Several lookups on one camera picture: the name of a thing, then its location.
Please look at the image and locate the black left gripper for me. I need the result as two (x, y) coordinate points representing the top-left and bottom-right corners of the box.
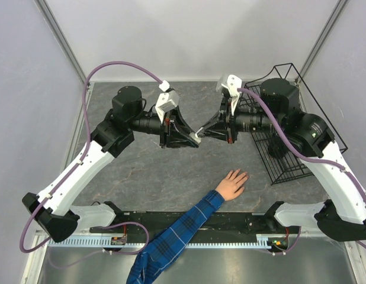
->
(129, 105), (200, 149)

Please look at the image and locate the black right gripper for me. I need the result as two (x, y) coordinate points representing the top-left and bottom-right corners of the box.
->
(200, 96), (283, 143)

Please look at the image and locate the white nail polish brush cap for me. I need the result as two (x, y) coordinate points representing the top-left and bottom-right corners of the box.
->
(195, 127), (204, 137)

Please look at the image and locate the blue plaid sleeved forearm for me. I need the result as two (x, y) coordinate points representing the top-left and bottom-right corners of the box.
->
(126, 190), (224, 283)

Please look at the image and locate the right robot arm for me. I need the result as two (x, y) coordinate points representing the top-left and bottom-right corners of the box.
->
(195, 75), (366, 242)

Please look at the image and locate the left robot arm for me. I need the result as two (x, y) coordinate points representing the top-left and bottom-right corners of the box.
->
(23, 86), (201, 243)

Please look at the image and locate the person's bare hand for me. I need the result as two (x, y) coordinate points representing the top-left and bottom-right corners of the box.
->
(215, 169), (248, 201)

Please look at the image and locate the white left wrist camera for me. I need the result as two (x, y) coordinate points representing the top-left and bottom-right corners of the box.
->
(155, 80), (179, 124)

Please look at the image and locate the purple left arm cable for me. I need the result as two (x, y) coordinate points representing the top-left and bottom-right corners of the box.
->
(19, 61), (165, 253)

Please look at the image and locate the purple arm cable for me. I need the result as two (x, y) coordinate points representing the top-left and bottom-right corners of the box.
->
(19, 61), (165, 253)
(237, 87), (366, 252)

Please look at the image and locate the black wire dish rack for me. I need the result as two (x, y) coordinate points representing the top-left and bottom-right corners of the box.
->
(239, 63), (349, 186)

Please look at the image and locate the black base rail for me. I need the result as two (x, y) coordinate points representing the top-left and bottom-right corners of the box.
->
(89, 210), (301, 239)

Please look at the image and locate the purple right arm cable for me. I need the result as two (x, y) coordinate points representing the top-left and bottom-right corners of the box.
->
(237, 87), (366, 252)

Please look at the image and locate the slotted cable duct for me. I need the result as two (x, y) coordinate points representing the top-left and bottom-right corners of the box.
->
(48, 235), (288, 249)

